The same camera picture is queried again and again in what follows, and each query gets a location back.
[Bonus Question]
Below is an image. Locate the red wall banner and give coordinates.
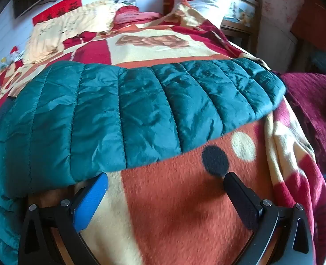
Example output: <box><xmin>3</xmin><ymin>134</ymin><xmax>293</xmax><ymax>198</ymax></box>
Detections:
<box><xmin>33</xmin><ymin>0</ymin><xmax>82</xmax><ymax>25</ymax></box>

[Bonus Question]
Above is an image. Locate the white pillow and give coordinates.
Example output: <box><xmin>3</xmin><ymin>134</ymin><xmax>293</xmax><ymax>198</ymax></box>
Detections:
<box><xmin>189</xmin><ymin>0</ymin><xmax>227</xmax><ymax>29</ymax></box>

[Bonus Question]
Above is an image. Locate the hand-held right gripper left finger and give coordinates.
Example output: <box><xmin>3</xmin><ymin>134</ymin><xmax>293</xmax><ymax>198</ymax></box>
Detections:
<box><xmin>18</xmin><ymin>172</ymin><xmax>109</xmax><ymax>265</ymax></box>

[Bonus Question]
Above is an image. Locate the wooden cabinet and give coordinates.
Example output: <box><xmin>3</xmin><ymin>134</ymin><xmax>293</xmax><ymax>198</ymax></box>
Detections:
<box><xmin>221</xmin><ymin>0</ymin><xmax>263</xmax><ymax>53</ymax></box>

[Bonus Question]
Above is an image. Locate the dark wall panel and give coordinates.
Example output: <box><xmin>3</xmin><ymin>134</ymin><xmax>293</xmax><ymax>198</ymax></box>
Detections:
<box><xmin>13</xmin><ymin>0</ymin><xmax>46</xmax><ymax>20</ymax></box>

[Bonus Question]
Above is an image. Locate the red and cream printed blanket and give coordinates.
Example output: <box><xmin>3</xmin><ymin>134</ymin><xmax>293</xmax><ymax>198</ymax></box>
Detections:
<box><xmin>0</xmin><ymin>0</ymin><xmax>326</xmax><ymax>265</ymax></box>

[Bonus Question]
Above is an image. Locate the maroon blanket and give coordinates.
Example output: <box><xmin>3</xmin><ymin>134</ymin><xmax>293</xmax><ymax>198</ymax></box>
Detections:
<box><xmin>279</xmin><ymin>72</ymin><xmax>326</xmax><ymax>174</ymax></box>

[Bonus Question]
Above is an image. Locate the pink frilled pillow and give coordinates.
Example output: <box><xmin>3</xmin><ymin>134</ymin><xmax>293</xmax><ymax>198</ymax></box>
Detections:
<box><xmin>113</xmin><ymin>6</ymin><xmax>163</xmax><ymax>25</ymax></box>

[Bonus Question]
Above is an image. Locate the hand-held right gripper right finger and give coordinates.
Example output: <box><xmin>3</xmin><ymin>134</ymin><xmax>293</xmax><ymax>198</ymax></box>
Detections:
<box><xmin>223</xmin><ymin>172</ymin><xmax>315</xmax><ymax>265</ymax></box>

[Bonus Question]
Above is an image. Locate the teal puffer jacket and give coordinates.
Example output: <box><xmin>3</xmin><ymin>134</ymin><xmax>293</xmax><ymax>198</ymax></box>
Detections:
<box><xmin>0</xmin><ymin>59</ymin><xmax>288</xmax><ymax>265</ymax></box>

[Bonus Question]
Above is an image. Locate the red-brown wooden board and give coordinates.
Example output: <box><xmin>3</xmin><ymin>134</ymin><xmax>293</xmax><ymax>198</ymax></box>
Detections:
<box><xmin>291</xmin><ymin>0</ymin><xmax>326</xmax><ymax>56</ymax></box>

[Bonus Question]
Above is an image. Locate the cream frilled pillow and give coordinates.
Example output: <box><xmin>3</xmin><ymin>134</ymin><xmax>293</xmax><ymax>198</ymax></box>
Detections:
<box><xmin>22</xmin><ymin>0</ymin><xmax>137</xmax><ymax>64</ymax></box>

